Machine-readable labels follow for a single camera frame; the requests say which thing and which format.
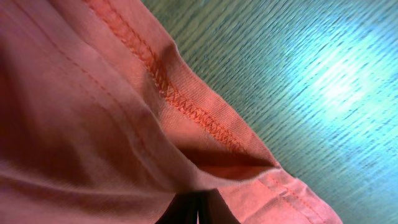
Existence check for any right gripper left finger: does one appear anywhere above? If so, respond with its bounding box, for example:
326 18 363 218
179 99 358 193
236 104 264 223
155 193 198 224

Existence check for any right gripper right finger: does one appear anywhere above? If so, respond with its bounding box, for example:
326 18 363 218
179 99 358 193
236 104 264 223
198 189 240 224

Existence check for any red orange t-shirt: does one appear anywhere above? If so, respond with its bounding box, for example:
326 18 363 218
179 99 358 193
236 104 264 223
1 1 341 223

